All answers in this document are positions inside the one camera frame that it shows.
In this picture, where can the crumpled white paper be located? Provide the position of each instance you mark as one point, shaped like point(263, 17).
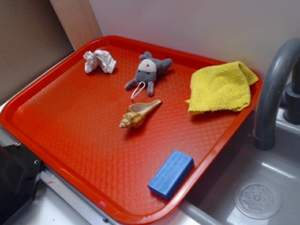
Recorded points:
point(99, 58)

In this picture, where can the dark grey faucet handle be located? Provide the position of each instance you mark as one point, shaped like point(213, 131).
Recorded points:
point(292, 96)

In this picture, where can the red plastic tray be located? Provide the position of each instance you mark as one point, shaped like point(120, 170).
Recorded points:
point(70, 120)

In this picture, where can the round sink drain cover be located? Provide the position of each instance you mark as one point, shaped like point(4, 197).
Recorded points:
point(257, 199)

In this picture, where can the tan spiral seashell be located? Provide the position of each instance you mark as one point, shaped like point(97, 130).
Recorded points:
point(137, 113)

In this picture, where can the light wooden board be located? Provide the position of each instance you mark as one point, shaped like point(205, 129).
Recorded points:
point(78, 21)

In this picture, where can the grey plush mouse toy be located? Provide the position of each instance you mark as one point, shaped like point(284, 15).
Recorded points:
point(148, 71)

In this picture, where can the black box with screws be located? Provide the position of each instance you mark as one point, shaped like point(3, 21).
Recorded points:
point(20, 171)

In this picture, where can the blue rectangular block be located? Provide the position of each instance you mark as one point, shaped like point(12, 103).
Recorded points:
point(171, 174)

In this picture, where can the grey plastic sink basin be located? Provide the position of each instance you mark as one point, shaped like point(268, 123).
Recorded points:
point(211, 201)

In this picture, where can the yellow terry cloth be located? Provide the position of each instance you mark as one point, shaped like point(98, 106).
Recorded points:
point(222, 87)

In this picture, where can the grey curved faucet spout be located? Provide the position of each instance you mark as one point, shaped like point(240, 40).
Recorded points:
point(273, 92)

